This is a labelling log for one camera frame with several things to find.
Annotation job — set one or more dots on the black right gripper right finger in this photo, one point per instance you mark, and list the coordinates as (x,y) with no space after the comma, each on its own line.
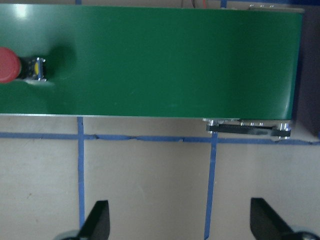
(264,221)

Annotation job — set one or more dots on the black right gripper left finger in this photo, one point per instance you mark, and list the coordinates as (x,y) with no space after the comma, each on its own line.
(97,225)

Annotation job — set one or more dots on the red mushroom push button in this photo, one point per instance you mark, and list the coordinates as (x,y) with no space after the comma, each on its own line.
(16,68)

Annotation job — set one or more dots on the green conveyor belt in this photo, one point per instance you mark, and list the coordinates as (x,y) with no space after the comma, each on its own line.
(234,68)

